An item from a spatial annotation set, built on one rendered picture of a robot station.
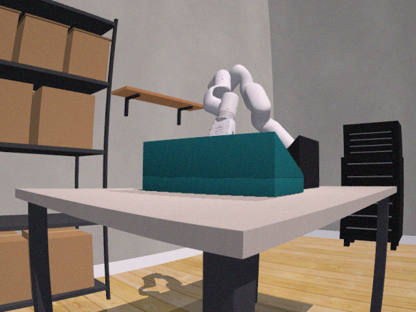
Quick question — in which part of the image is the teal wedge-shaped box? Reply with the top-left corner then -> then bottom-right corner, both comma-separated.
142,131 -> 304,197

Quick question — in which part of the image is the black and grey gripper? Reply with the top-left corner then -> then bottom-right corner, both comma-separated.
209,116 -> 235,136

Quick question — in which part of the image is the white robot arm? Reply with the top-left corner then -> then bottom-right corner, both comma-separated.
203,65 -> 294,148

